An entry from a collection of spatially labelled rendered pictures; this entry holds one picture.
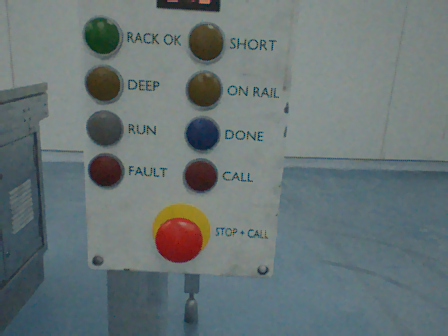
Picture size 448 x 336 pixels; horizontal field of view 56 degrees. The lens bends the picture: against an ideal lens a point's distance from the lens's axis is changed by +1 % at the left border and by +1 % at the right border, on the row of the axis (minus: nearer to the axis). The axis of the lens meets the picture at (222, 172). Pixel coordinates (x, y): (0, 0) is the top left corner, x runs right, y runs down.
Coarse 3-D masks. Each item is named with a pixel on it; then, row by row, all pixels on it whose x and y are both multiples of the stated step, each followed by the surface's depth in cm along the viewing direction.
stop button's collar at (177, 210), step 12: (180, 204) 36; (156, 216) 37; (168, 216) 37; (180, 216) 37; (192, 216) 37; (204, 216) 37; (156, 228) 37; (204, 228) 37; (228, 228) 37; (204, 240) 37
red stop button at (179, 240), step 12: (168, 228) 34; (180, 228) 34; (192, 228) 35; (156, 240) 35; (168, 240) 34; (180, 240) 34; (192, 240) 35; (168, 252) 35; (180, 252) 35; (192, 252) 35
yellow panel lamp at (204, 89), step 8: (192, 80) 33; (200, 80) 33; (208, 80) 33; (216, 80) 33; (192, 88) 33; (200, 88) 33; (208, 88) 33; (216, 88) 33; (192, 96) 33; (200, 96) 33; (208, 96) 33; (216, 96) 33; (200, 104) 34; (208, 104) 34
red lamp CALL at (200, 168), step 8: (192, 168) 35; (200, 168) 35; (208, 168) 35; (192, 176) 35; (200, 176) 35; (208, 176) 35; (216, 176) 36; (192, 184) 35; (200, 184) 35; (208, 184) 35
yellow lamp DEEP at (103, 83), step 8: (96, 72) 33; (104, 72) 33; (112, 72) 33; (88, 80) 33; (96, 80) 33; (104, 80) 33; (112, 80) 33; (88, 88) 33; (96, 88) 33; (104, 88) 33; (112, 88) 33; (96, 96) 34; (104, 96) 33; (112, 96) 34
